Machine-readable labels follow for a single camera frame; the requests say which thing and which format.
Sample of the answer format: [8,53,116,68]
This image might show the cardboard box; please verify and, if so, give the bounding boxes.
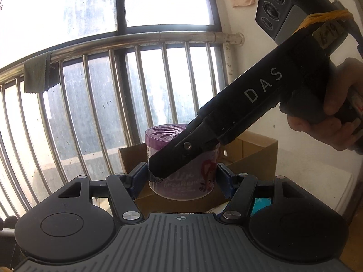
[118,131,279,214]

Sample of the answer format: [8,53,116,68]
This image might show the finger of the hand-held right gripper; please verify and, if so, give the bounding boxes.
[149,122,220,178]

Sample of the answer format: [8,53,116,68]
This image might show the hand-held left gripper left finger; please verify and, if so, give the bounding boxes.
[57,163,149,224]

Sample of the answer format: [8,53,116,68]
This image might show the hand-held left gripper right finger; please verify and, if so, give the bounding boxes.
[217,165,305,224]

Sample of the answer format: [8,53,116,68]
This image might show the dark window frame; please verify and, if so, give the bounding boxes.
[0,0,224,71]

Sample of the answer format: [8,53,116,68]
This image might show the blue packet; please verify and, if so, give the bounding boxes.
[253,197,273,215]

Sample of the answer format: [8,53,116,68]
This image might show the person's right hand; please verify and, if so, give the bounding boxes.
[286,58,363,154]

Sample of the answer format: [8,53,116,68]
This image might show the purple air freshener jar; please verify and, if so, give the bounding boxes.
[145,123,221,202]

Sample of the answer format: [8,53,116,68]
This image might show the green cloth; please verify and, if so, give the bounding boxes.
[23,51,60,94]

